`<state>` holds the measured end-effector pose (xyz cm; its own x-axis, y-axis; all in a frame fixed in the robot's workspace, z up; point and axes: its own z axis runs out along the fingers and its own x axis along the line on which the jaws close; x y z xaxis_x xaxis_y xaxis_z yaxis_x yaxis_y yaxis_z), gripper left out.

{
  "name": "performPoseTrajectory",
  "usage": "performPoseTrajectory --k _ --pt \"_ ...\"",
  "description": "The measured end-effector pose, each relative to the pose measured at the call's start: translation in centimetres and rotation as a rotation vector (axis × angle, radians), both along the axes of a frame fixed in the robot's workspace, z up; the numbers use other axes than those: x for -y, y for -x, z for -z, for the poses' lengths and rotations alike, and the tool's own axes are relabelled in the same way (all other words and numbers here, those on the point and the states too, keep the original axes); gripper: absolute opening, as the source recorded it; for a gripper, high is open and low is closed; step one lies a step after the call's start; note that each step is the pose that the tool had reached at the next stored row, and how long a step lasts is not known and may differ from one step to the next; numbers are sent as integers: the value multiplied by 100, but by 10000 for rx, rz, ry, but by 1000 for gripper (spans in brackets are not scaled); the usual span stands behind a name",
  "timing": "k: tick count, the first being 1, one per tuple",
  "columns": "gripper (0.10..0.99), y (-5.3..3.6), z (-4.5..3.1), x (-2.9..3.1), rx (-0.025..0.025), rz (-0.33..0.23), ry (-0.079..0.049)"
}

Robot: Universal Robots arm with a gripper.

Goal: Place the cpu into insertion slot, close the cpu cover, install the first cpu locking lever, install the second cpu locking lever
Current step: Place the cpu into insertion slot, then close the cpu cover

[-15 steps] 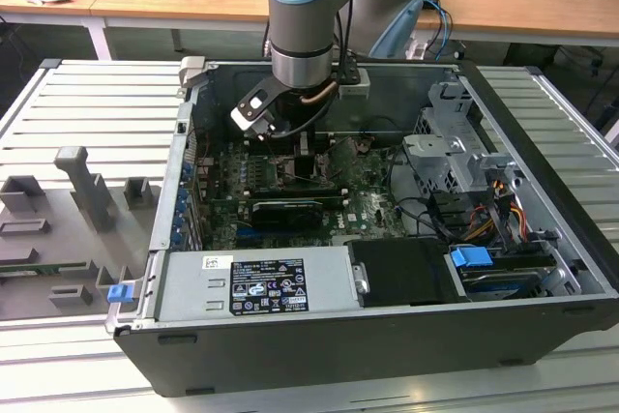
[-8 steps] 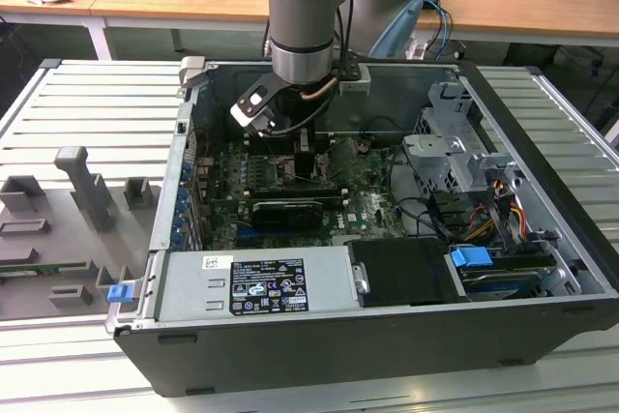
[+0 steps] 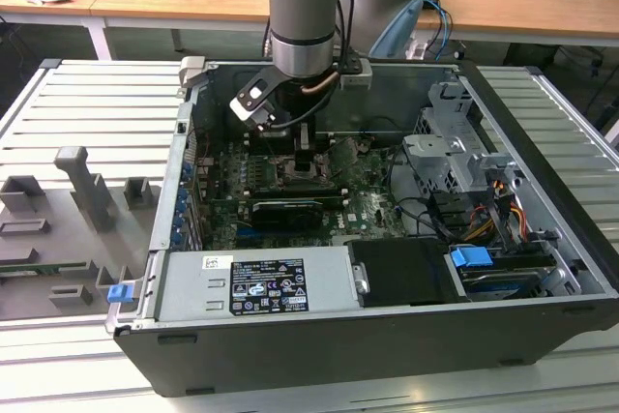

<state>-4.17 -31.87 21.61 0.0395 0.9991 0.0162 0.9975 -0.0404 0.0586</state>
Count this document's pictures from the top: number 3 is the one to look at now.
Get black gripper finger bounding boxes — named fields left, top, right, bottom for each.
left=303, top=125, right=316, bottom=176
left=291, top=139, right=305, bottom=176

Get black RAM slot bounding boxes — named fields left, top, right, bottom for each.
left=247, top=131, right=336, bottom=144
left=244, top=192, right=351, bottom=206
left=247, top=140, right=336, bottom=155
left=244, top=184, right=349, bottom=195

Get CPU socket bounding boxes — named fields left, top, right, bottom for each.
left=273, top=154, right=339, bottom=191

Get black graphics card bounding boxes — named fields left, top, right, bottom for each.
left=249, top=198, right=324, bottom=231

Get green motherboard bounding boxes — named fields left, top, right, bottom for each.
left=195, top=134, right=429, bottom=250

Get grey case latch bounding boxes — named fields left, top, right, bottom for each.
left=177, top=55, right=210, bottom=91

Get silver metal drive cage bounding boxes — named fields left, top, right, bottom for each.
left=400, top=81, right=524, bottom=202

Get white power adapter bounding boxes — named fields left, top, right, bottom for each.
left=404, top=38, right=429, bottom=62

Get black plastic shroud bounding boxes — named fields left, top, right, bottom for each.
left=343, top=237, right=468, bottom=309

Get grey power supply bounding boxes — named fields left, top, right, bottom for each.
left=157, top=244, right=365, bottom=323

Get hard disk in blue carrier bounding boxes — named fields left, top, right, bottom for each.
left=448, top=246, right=557, bottom=301

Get black PC case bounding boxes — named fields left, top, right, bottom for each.
left=105, top=55, right=619, bottom=398

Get blue plastic tab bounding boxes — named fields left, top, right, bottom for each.
left=106, top=283, right=134, bottom=305

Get grey parts rack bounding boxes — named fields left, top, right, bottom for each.
left=0, top=145, right=163, bottom=322

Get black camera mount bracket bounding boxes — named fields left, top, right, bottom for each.
left=235, top=67, right=282, bottom=112

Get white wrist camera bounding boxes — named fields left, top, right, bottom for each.
left=229, top=86, right=280, bottom=133

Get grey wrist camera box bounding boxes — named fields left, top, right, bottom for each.
left=338, top=57, right=374, bottom=91

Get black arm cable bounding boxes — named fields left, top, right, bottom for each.
left=332, top=0, right=363, bottom=76

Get black cable bundle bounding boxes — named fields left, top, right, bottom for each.
left=386, top=141, right=475, bottom=246

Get blue cable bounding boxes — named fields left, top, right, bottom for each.
left=423, top=0, right=455, bottom=62

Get orange yellow wire bundle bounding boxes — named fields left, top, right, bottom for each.
left=463, top=179, right=532, bottom=246

